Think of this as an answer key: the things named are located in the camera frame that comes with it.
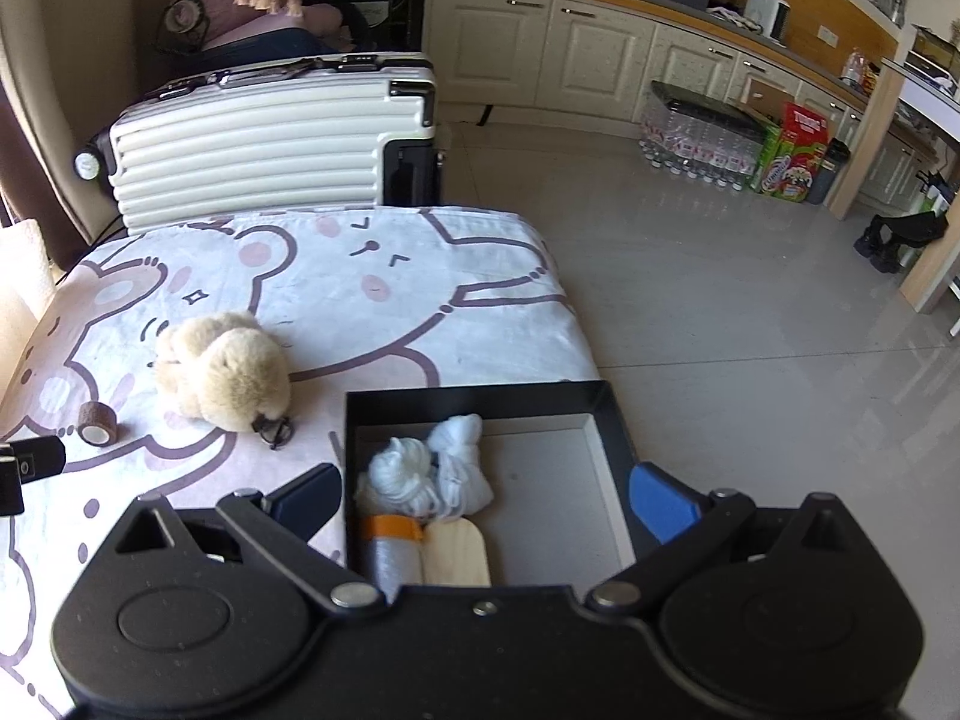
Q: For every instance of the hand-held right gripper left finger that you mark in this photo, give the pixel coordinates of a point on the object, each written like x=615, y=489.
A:
x=307, y=501

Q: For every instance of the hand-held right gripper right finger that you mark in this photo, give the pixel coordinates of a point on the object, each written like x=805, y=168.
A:
x=660, y=501

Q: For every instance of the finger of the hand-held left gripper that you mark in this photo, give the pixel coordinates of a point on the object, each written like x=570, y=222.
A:
x=10, y=499
x=34, y=457

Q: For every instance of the white yarn ball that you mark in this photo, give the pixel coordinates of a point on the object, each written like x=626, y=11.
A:
x=401, y=476

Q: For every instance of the plastic bag roll orange band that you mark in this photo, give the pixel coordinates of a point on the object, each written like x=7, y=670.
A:
x=394, y=555

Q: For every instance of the black shallow box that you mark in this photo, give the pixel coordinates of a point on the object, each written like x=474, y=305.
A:
x=555, y=495

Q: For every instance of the white knotted cloth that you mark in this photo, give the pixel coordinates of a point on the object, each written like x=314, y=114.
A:
x=461, y=465

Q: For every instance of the rounded wooden block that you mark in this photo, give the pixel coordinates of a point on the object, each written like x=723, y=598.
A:
x=457, y=551

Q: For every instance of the brown tape roll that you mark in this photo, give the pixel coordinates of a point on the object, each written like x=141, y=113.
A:
x=99, y=424

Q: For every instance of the beige plush toy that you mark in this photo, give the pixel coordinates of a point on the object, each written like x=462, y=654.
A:
x=232, y=375

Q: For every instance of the printed bear blanket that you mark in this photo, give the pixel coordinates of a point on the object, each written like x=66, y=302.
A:
x=360, y=292

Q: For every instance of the green carton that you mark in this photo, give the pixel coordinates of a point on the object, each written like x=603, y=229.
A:
x=784, y=169

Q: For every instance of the white ribbed suitcase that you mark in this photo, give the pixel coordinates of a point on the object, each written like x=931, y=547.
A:
x=247, y=150

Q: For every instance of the black shoes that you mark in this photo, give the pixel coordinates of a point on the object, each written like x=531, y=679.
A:
x=900, y=236

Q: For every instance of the wooden side table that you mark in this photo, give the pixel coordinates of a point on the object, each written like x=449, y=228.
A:
x=934, y=270

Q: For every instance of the pack of water bottles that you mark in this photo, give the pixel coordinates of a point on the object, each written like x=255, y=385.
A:
x=697, y=135

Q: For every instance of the dark waste bin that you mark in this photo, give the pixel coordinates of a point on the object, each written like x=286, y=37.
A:
x=829, y=172

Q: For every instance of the red carton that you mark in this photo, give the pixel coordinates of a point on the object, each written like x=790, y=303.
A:
x=806, y=127

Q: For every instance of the cream kitchen cabinets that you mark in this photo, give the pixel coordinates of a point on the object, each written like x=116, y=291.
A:
x=600, y=52

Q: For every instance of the small round fan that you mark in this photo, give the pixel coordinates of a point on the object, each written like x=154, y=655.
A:
x=182, y=22

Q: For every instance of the snack bags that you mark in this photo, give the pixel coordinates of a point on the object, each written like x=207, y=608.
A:
x=859, y=71

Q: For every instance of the white countertop appliance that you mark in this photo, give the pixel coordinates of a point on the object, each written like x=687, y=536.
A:
x=766, y=15

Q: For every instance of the glass tank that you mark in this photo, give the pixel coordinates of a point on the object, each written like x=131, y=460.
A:
x=934, y=49

